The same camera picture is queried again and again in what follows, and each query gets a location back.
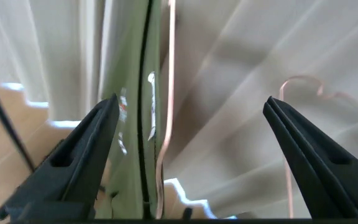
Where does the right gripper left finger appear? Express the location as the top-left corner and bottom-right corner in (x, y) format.
(0, 92), (121, 221)

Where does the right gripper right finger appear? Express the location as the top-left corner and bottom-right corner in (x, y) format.
(262, 95), (358, 219)

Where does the green long-sleeved shirt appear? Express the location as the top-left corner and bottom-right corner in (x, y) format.
(95, 0), (165, 219)

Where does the pink clothes hanger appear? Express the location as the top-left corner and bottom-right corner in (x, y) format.
(154, 0), (177, 219)
(278, 74), (358, 219)

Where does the black clothes rack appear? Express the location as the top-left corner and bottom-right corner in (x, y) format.
(0, 63), (39, 174)

